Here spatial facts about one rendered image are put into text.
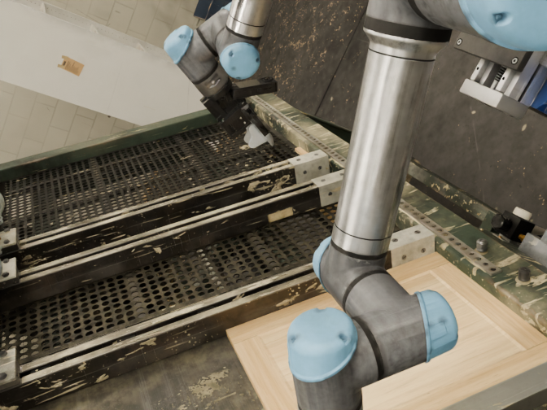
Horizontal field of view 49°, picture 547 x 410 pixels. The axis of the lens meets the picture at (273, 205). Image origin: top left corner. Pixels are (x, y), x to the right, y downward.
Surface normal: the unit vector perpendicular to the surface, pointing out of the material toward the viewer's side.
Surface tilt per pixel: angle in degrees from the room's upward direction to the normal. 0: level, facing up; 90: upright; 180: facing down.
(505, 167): 0
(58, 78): 90
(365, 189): 48
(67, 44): 90
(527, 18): 83
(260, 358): 56
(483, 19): 60
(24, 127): 90
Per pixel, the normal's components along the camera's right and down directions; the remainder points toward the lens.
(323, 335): -0.15, -0.87
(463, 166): -0.84, -0.25
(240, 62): 0.24, 0.62
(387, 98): -0.31, 0.34
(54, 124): 0.35, 0.43
